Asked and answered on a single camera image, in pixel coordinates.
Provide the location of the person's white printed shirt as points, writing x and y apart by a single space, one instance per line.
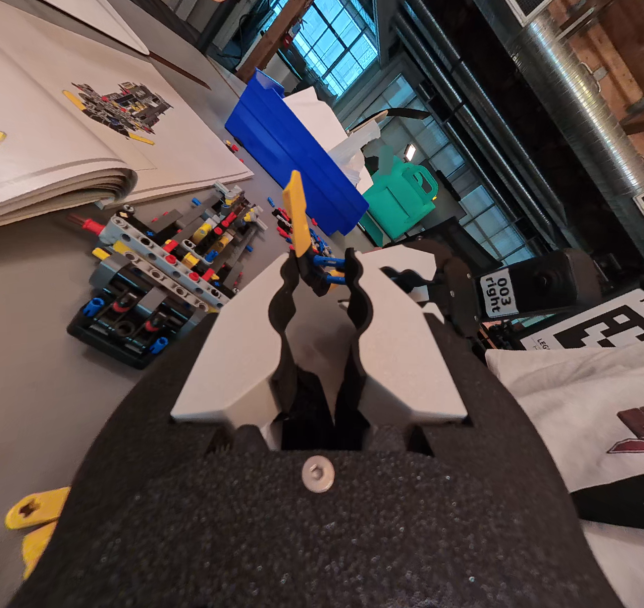
568 417

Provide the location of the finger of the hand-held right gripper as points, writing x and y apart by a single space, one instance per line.
407 258
421 294

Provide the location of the pile of red blue lego pins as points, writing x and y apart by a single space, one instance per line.
284 221

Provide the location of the instruction booklet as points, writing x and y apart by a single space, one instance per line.
75 140

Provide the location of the blue plastic bin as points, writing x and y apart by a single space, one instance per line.
292 155

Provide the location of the yellow lego panel piece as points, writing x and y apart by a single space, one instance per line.
297 211

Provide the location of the framed black white marker sign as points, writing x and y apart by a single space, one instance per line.
593 326

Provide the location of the pile of yellow lego pieces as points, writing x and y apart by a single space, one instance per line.
35 512

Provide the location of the silver ventilation duct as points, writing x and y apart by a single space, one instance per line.
578 90

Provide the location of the teal plastic case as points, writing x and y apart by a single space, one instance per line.
397 201

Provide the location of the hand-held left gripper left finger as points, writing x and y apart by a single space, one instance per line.
231 361

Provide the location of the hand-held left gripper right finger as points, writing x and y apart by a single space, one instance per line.
407 361

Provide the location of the white paper sheets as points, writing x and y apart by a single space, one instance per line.
312 115

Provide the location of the lego car chassis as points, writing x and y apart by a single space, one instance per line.
166 266

